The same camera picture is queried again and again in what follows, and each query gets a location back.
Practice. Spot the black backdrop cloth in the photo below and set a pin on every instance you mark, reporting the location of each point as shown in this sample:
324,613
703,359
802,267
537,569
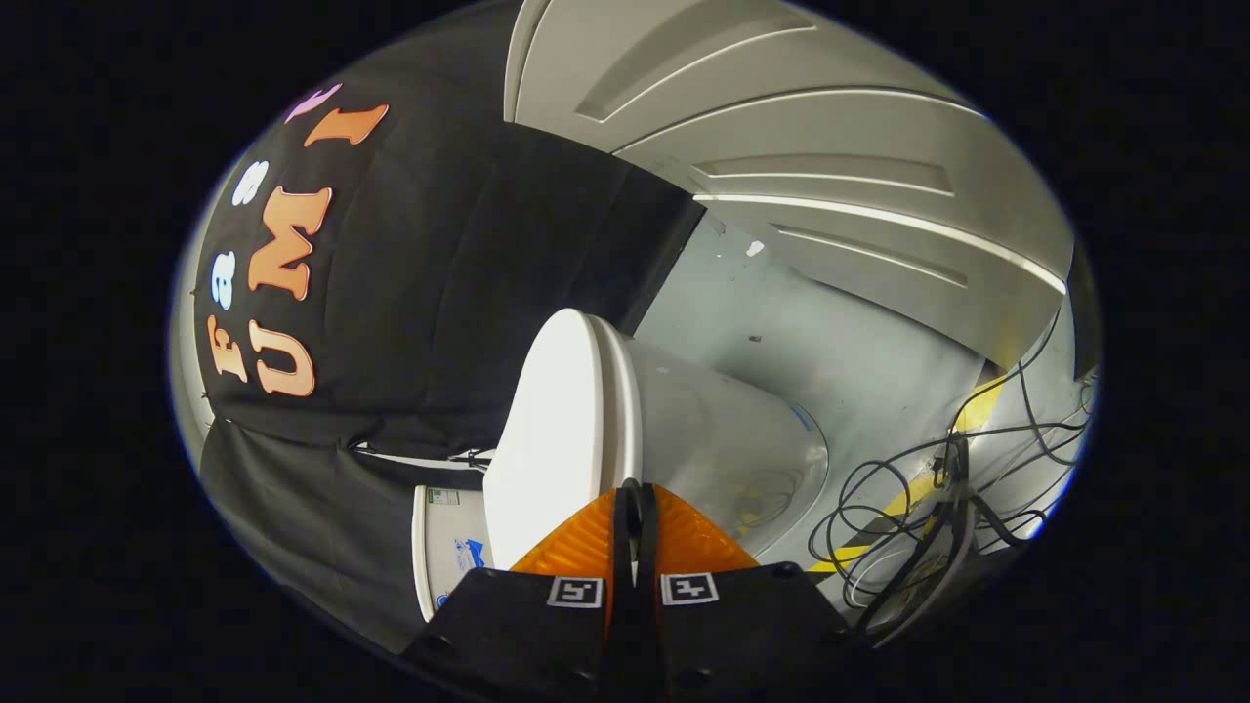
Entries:
439,293

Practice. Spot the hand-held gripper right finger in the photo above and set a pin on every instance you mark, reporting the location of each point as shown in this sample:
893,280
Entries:
742,625

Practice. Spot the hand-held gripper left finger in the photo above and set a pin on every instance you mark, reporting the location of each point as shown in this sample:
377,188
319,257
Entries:
527,625

